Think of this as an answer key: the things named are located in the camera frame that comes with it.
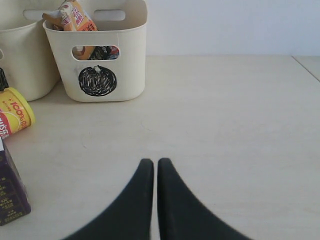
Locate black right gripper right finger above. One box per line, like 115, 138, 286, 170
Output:
157, 158, 249, 240

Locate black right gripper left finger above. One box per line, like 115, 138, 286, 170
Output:
65, 158, 154, 240

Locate pink Lays chips can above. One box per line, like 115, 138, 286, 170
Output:
0, 87, 36, 139

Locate orange noodle packet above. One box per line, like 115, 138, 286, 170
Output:
41, 0, 120, 61

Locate purple drink carton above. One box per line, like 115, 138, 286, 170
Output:
0, 140, 32, 226

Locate cream bin with circle mark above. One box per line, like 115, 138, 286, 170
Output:
43, 0, 148, 102

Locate cream bin with square mark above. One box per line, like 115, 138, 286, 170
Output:
0, 8, 60, 102

